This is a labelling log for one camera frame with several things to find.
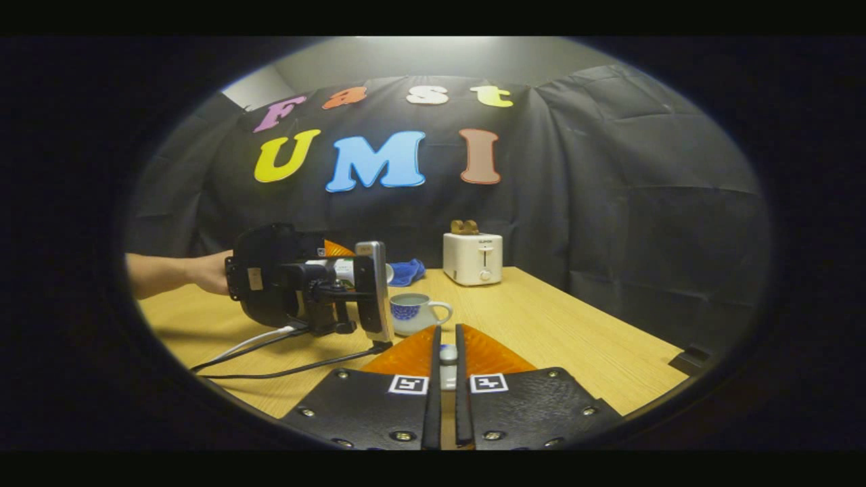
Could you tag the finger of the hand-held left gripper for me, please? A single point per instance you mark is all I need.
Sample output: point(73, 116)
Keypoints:
point(342, 251)

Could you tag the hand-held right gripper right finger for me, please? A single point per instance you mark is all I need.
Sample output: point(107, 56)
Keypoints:
point(534, 409)

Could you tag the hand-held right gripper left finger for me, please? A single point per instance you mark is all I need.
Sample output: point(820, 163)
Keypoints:
point(365, 412)

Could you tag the white water bottle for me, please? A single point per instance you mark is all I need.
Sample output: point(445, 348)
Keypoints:
point(344, 270)

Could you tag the white blue teacup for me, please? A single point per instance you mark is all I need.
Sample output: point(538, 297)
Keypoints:
point(419, 314)

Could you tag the white teacup lid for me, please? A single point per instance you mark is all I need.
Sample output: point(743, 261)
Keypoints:
point(448, 355)

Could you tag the blue towel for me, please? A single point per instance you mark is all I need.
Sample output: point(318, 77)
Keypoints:
point(409, 272)

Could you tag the brown toast slice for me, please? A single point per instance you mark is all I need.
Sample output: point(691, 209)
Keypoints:
point(459, 228)
point(472, 227)

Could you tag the white toaster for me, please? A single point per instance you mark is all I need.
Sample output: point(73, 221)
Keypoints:
point(470, 260)

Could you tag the black box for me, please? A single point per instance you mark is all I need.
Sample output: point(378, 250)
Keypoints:
point(690, 360)

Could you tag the black backdrop cloth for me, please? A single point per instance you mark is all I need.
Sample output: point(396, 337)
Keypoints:
point(609, 203)

